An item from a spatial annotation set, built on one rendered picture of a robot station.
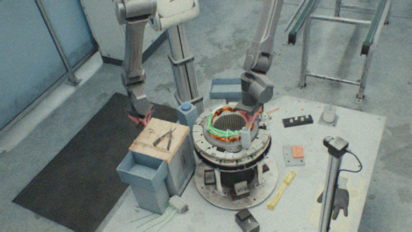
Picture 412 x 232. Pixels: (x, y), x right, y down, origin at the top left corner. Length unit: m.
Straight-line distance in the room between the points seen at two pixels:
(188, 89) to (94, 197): 1.29
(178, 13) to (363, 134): 1.07
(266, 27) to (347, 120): 0.99
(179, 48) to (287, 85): 1.83
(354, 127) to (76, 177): 2.03
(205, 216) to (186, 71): 0.70
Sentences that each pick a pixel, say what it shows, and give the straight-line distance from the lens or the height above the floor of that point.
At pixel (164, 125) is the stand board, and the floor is 1.06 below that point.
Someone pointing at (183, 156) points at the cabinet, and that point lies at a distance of 1.73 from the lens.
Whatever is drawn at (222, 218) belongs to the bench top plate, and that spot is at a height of 0.78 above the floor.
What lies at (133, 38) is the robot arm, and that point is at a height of 1.63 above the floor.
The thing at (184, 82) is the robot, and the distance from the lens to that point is 1.96.
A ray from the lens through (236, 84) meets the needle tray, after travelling 1.93.
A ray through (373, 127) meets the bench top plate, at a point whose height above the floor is 0.78.
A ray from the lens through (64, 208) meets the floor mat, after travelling 2.99.
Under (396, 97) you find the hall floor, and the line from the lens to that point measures 3.53.
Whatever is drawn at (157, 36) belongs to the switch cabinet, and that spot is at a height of 0.13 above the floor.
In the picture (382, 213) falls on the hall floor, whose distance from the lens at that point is 2.75.
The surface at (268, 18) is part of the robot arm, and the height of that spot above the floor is 1.61.
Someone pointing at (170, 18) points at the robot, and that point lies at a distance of 1.72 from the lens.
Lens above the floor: 2.24
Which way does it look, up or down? 43 degrees down
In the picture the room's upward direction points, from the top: 9 degrees counter-clockwise
